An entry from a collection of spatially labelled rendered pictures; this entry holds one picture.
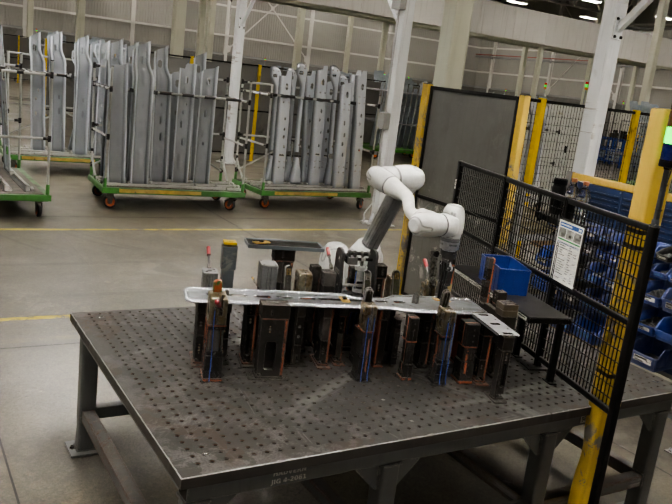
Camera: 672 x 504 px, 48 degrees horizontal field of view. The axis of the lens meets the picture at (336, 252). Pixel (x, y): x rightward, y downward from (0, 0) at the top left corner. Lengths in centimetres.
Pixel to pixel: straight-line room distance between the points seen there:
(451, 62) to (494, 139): 549
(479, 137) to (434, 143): 58
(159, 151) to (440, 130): 500
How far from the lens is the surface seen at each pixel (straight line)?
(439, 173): 640
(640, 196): 334
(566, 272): 367
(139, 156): 1016
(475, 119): 609
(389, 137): 1052
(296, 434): 281
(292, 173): 1145
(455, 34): 1134
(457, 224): 343
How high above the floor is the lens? 197
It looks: 13 degrees down
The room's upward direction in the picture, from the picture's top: 7 degrees clockwise
